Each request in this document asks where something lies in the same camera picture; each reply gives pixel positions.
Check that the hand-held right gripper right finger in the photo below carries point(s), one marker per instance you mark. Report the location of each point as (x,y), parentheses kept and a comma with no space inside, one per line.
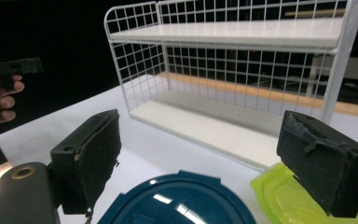
(323,168)

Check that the white table cover sheet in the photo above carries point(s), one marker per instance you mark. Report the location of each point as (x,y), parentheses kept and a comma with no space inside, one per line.
(155,146)

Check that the white desk frame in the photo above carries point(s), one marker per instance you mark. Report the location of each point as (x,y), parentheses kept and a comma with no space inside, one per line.
(354,68)

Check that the small green lidded container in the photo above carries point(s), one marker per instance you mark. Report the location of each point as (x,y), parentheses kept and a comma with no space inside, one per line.
(279,199)

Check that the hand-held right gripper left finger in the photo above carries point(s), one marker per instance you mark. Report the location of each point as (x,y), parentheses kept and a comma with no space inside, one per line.
(87,161)

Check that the round dark blue lidded container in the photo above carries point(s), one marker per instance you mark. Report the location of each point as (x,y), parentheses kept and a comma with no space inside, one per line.
(174,202)

